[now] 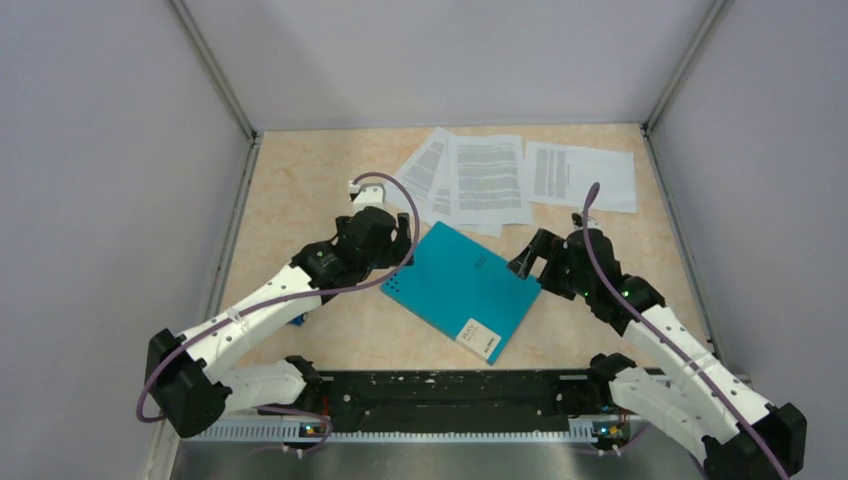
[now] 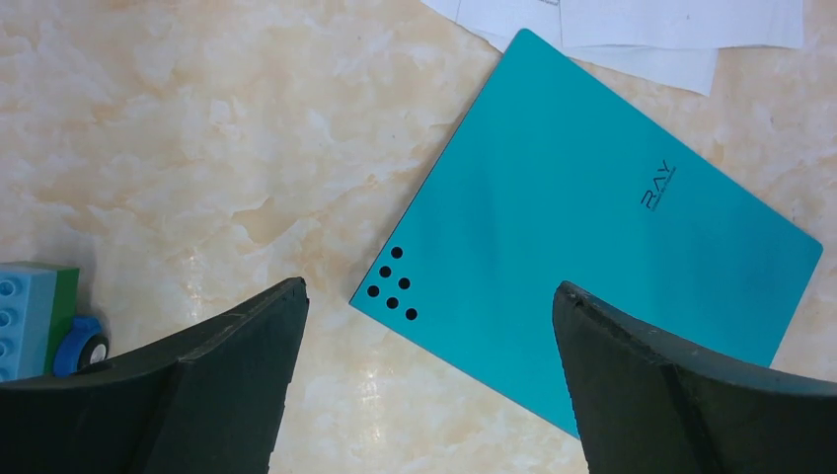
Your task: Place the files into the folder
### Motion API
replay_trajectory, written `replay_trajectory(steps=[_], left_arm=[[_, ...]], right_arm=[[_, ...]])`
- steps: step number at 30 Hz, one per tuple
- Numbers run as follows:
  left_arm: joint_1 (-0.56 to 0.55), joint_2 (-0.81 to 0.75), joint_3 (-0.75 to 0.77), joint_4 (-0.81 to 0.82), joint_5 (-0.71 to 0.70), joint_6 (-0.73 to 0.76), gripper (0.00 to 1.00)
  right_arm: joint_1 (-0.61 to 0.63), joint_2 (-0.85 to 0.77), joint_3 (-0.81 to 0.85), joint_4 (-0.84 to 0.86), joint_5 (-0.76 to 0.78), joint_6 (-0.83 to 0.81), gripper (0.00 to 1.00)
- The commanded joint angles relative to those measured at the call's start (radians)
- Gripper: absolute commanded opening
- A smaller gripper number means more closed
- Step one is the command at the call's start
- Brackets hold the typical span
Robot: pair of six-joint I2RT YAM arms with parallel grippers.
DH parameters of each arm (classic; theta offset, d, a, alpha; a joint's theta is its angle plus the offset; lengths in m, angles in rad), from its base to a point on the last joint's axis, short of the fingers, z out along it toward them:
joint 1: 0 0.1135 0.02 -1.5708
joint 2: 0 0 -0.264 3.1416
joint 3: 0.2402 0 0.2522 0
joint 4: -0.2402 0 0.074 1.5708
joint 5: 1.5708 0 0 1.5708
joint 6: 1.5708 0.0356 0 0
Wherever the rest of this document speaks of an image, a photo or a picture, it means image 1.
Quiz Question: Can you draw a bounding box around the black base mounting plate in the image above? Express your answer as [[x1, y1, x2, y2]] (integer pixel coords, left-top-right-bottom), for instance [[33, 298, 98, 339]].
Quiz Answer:
[[288, 369, 635, 433]]

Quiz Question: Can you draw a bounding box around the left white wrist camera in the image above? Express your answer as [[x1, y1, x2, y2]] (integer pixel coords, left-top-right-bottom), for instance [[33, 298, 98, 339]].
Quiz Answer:
[[348, 181, 385, 214]]

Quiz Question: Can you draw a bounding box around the aluminium frame rail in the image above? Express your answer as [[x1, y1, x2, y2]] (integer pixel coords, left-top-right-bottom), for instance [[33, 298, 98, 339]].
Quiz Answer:
[[158, 410, 750, 445]]

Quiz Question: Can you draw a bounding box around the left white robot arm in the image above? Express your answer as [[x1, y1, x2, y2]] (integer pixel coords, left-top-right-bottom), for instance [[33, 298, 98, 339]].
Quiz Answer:
[[136, 205, 421, 439]]

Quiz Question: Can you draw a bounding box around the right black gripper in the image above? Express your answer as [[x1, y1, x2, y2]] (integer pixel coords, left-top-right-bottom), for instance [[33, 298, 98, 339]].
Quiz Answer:
[[507, 228, 594, 300]]

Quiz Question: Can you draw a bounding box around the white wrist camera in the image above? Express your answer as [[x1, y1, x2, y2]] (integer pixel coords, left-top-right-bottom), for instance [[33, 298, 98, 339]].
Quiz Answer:
[[348, 181, 385, 214], [571, 212, 602, 231]]

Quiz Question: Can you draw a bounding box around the single printed paper sheet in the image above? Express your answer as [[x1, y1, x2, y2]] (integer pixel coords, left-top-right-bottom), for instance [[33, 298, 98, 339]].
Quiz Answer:
[[524, 141, 638, 214]]

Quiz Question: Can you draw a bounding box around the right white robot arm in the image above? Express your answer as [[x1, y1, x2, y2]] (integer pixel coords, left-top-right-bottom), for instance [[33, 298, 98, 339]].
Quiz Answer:
[[508, 227, 807, 479]]

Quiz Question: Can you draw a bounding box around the teal folder black inside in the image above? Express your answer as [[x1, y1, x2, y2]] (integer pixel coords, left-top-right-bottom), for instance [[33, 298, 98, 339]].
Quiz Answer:
[[380, 222, 541, 365]]

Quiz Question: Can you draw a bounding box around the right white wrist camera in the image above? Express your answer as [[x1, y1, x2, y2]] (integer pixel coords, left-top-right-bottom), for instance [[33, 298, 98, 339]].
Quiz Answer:
[[571, 212, 602, 231]]

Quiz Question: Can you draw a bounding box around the printed paper stack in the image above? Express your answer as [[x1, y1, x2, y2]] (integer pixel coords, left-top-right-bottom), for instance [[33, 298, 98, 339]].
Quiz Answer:
[[395, 128, 533, 237]]

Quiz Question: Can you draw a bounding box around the blue orange toy car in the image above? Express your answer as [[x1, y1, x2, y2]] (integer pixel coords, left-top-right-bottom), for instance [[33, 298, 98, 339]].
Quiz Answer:
[[290, 314, 308, 326]]

